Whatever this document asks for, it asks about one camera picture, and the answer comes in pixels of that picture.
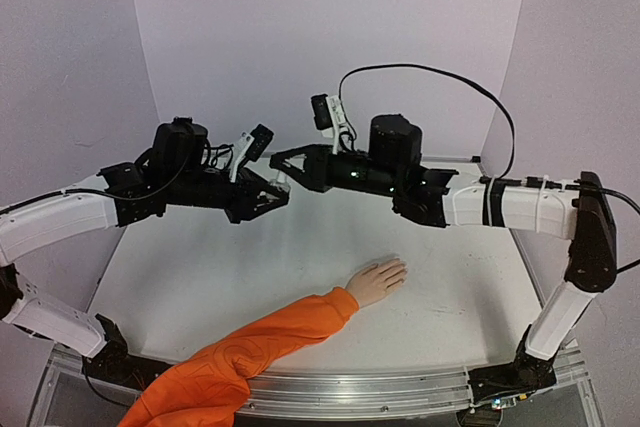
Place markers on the aluminium table front rail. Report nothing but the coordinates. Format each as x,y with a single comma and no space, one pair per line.
449,397

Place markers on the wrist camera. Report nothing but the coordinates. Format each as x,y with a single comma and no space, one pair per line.
331,120
249,147

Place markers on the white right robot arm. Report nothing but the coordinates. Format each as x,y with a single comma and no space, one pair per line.
575,212

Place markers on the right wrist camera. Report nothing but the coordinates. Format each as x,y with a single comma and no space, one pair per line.
331,120

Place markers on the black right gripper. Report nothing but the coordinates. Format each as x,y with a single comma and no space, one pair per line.
320,168

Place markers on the orange sleeved forearm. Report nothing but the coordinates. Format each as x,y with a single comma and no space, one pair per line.
211,386

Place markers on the aluminium back edge strip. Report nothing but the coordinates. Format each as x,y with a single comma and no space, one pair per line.
401,157

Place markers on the clear nail polish bottle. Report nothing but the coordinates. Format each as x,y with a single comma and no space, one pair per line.
272,196

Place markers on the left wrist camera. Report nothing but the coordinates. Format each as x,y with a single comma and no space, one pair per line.
249,147

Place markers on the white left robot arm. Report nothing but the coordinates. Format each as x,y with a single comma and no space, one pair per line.
62,218

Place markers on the mannequin hand with long nails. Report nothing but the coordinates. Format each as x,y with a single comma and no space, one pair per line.
376,282

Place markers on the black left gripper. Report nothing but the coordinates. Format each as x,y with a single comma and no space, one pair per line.
245,203

